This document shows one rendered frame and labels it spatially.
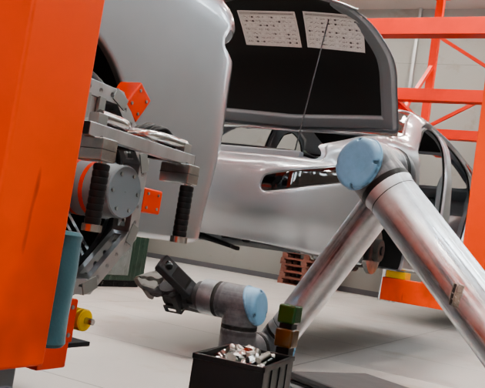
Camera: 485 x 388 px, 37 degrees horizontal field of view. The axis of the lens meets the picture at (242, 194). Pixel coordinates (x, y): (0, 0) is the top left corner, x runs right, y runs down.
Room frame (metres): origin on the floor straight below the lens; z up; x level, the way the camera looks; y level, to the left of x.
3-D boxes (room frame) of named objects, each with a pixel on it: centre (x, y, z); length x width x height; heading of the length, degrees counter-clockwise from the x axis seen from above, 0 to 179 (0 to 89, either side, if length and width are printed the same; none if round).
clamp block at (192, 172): (1.84, 0.17, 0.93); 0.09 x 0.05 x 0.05; 61
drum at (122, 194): (1.76, 0.37, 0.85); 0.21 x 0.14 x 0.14; 61
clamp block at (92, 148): (1.54, 0.33, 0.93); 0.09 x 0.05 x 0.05; 61
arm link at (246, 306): (1.79, -0.04, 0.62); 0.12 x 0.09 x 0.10; 62
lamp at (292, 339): (1.53, -0.14, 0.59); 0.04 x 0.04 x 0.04; 61
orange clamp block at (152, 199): (2.07, 0.28, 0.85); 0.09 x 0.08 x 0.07; 151
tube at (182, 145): (1.82, 0.28, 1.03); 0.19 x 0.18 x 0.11; 61
